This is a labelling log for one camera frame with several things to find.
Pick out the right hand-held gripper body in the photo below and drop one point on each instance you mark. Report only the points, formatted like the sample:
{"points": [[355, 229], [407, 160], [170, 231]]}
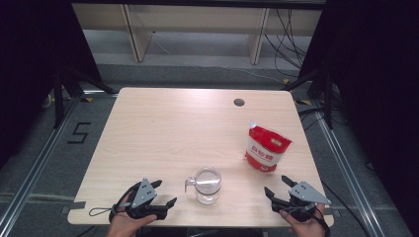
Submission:
{"points": [[308, 195]]}

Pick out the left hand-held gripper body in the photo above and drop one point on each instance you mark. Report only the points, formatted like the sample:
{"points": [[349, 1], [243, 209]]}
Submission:
{"points": [[144, 192]]}

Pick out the red and white sugar bag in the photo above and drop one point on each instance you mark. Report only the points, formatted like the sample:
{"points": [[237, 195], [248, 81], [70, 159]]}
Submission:
{"points": [[265, 149]]}

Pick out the clear glass jar with lid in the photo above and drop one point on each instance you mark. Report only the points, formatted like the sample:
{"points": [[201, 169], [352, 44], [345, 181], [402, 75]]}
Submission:
{"points": [[207, 186]]}

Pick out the person's right hand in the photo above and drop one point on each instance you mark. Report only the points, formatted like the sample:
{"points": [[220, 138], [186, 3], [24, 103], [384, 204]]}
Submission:
{"points": [[306, 228]]}

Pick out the person's left hand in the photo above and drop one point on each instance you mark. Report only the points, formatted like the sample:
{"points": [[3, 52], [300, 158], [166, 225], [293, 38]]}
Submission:
{"points": [[126, 227]]}

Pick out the grey tape strip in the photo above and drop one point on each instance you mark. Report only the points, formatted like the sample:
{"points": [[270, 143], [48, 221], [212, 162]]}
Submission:
{"points": [[333, 211], [77, 205]]}

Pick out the yellow and black floor marker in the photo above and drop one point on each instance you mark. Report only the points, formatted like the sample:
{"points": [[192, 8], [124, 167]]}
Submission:
{"points": [[286, 81], [304, 102], [88, 99]]}

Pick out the black metal stand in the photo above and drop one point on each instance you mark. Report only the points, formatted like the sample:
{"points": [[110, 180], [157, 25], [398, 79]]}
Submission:
{"points": [[59, 98], [328, 105]]}

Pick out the grey round table grommet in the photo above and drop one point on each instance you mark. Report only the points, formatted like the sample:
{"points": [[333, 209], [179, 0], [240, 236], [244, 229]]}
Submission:
{"points": [[239, 102]]}

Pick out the black curtain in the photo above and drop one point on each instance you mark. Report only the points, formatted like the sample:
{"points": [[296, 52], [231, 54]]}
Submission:
{"points": [[378, 65], [26, 49]]}

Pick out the aluminium floor rail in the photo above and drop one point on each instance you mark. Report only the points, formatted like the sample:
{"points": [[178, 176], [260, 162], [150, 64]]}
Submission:
{"points": [[36, 164], [342, 164]]}

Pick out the pale wooden desk frame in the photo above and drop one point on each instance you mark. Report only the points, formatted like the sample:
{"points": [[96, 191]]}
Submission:
{"points": [[197, 16]]}

